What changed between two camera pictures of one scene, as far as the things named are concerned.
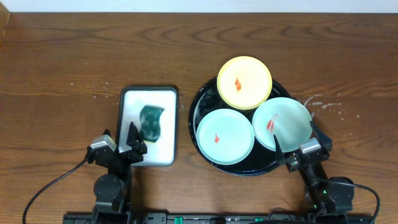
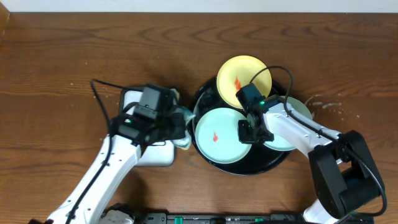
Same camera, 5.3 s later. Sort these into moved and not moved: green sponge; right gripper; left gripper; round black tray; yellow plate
Moved: green sponge; left gripper; right gripper
Not moved: round black tray; yellow plate
